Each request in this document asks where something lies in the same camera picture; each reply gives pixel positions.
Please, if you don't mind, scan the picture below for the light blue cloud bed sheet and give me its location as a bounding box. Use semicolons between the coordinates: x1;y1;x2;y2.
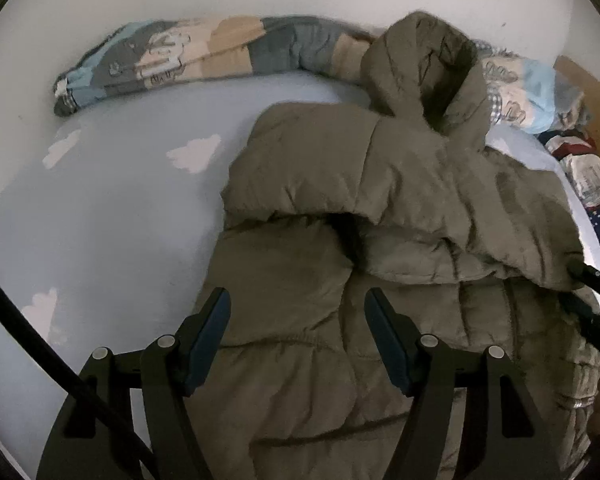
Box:
0;72;600;480

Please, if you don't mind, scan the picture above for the black cable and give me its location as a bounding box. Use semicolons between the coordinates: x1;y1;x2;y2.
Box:
0;262;156;480

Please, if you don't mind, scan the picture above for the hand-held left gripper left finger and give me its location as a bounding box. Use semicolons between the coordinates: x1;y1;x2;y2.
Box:
36;287;232;480

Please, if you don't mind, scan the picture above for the wooden headboard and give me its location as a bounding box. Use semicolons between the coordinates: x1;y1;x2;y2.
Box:
552;55;600;196

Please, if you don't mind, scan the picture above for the navy star print pillow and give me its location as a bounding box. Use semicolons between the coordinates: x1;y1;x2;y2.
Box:
537;130;600;271

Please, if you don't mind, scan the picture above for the patchwork cartoon print quilt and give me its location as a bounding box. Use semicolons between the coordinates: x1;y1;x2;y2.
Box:
52;17;593;136

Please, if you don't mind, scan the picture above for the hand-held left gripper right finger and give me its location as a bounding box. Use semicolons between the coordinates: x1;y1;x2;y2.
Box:
363;287;563;480

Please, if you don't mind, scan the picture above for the olive puffer jacket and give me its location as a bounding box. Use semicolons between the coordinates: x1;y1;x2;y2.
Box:
190;10;600;480

